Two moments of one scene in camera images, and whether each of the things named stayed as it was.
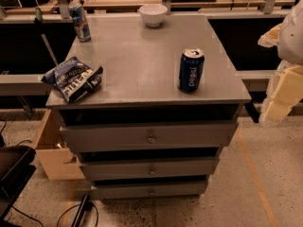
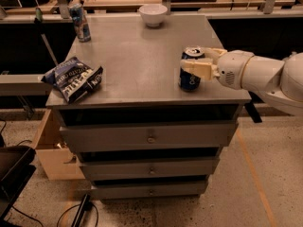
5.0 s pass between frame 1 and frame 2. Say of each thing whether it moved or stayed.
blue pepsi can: stayed
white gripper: moved
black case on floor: stayed
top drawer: stayed
